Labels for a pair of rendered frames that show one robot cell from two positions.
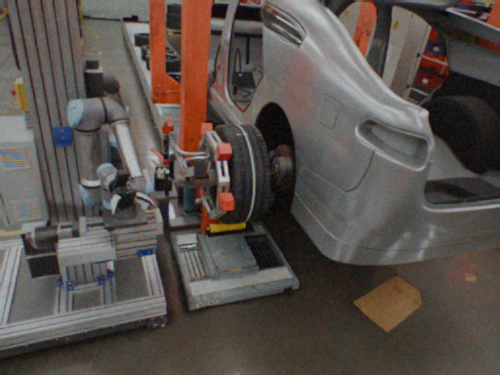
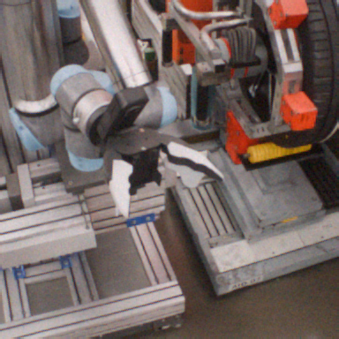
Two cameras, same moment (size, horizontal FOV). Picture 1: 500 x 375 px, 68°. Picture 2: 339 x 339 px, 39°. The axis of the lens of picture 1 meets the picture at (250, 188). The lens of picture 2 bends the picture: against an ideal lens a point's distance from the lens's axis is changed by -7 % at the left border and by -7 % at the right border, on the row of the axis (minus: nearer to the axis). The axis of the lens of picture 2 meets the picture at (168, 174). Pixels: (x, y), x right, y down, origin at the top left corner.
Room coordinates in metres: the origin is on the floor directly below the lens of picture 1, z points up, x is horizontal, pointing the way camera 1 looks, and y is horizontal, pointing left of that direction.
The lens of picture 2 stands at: (0.67, 0.38, 1.72)
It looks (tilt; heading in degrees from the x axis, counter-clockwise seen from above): 45 degrees down; 6
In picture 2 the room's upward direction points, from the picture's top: straight up
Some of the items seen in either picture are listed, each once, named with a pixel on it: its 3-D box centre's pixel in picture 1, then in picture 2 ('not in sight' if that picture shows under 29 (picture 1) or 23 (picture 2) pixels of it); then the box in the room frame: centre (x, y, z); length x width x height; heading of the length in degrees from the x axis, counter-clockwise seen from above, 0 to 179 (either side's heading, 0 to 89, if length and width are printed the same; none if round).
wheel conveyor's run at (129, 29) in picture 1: (147, 47); not in sight; (9.13, 2.88, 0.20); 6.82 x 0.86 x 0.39; 24
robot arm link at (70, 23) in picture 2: (114, 146); (60, 17); (2.08, 0.89, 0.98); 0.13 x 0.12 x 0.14; 101
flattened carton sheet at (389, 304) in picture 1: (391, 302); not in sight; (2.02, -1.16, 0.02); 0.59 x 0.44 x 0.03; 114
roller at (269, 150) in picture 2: (227, 226); (280, 148); (2.04, 0.12, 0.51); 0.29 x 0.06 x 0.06; 114
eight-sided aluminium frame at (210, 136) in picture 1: (212, 176); (250, 56); (2.11, 0.26, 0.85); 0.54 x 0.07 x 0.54; 24
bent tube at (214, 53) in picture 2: (197, 158); (232, 26); (1.97, 0.34, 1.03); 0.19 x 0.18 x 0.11; 114
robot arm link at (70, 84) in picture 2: (108, 176); (79, 95); (1.34, 0.61, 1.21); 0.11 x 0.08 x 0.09; 39
